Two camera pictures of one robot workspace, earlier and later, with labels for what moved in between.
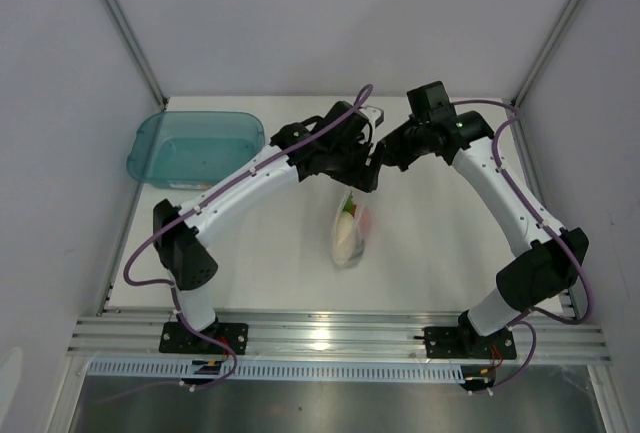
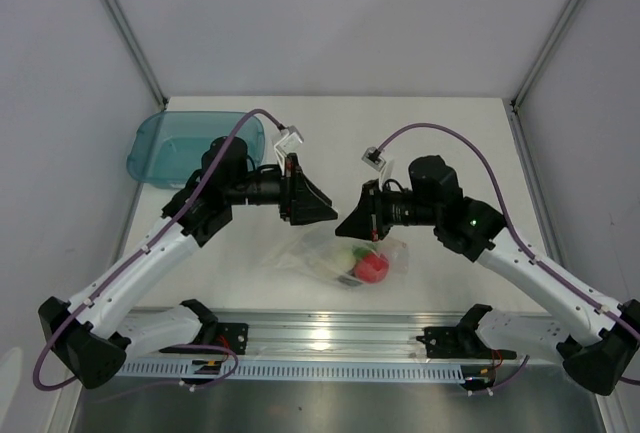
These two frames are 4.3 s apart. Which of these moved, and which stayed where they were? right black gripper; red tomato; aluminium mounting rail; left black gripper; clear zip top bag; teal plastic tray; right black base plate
Moved: left black gripper; right black gripper; red tomato; clear zip top bag
Stayed: right black base plate; teal plastic tray; aluminium mounting rail
